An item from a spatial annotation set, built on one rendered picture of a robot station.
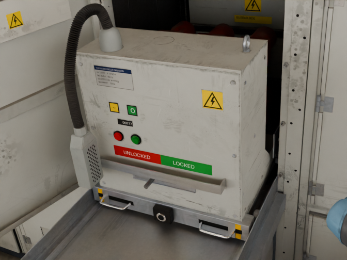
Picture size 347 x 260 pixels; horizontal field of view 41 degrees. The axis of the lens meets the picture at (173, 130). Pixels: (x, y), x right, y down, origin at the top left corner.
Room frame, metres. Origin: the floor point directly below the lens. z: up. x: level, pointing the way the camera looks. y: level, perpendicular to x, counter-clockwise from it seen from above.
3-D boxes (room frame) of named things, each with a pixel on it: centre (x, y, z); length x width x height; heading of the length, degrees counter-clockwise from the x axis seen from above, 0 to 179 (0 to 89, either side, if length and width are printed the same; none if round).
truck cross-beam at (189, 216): (1.12, 0.04, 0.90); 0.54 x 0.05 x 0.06; 61
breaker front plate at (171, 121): (1.11, 0.05, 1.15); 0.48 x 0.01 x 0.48; 61
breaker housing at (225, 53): (1.33, -0.08, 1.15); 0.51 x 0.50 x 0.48; 151
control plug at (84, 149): (1.15, 0.26, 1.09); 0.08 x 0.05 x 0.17; 151
